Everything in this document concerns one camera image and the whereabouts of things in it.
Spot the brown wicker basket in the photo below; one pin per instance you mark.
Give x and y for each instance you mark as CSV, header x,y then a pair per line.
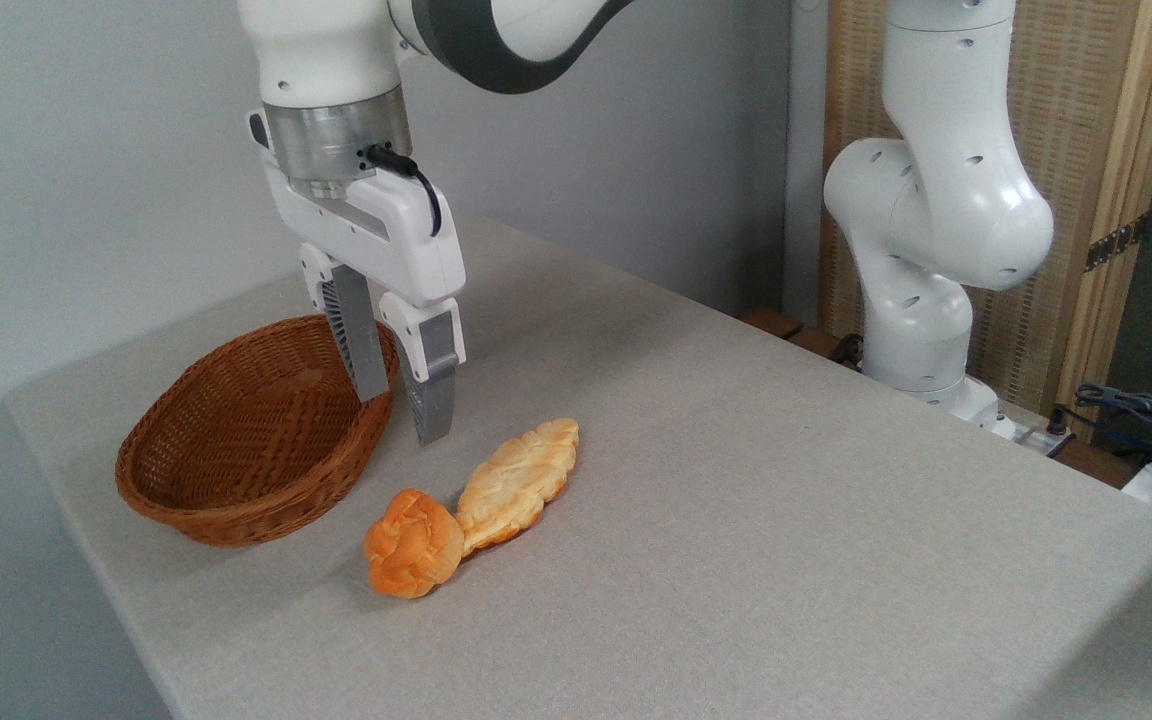
x,y
236,450

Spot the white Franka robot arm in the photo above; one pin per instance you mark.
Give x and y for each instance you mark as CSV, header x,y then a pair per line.
x,y
936,200

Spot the wood and rattan folding screen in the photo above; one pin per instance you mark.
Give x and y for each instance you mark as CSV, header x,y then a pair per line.
x,y
1086,120

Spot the long pale braided bread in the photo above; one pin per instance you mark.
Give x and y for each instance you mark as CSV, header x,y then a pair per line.
x,y
521,480

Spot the brown wooden block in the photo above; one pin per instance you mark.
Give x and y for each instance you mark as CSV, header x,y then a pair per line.
x,y
774,322

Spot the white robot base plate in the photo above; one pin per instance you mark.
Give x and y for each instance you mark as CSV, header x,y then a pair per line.
x,y
1026,428

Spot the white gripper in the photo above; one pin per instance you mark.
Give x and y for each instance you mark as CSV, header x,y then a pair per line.
x,y
391,235

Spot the round orange bread bun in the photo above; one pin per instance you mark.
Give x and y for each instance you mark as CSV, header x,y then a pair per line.
x,y
414,545

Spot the dark metal screen hinge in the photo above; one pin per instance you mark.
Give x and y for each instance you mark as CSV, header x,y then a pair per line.
x,y
1116,243

